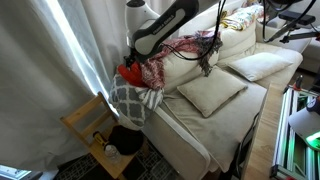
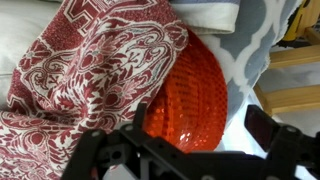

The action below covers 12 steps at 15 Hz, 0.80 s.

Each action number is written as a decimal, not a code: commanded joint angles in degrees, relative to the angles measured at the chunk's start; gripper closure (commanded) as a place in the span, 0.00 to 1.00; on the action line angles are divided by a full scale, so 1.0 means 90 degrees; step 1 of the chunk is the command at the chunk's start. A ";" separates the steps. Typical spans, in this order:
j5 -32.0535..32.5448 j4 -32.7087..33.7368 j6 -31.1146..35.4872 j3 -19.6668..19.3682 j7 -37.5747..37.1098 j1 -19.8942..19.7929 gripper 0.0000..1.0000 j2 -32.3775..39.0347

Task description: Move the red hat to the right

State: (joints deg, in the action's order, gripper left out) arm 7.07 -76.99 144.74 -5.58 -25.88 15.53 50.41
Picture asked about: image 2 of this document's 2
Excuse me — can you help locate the red sequin hat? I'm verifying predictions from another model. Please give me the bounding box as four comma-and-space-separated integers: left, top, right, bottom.
143, 28, 230, 155

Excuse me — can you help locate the grey white patterned blanket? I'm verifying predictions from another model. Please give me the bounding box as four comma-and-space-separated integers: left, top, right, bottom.
169, 0, 305, 158

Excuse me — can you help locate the red patterned fringed blanket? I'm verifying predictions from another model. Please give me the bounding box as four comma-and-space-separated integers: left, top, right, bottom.
0, 0, 190, 180

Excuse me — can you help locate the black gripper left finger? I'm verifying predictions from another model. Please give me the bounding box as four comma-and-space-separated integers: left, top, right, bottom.
61, 102, 183, 180

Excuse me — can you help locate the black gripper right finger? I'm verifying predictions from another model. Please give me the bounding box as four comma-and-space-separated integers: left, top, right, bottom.
244, 104, 320, 180

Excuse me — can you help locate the beige sofa back cushion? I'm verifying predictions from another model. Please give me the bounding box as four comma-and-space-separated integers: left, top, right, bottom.
0, 0, 65, 112

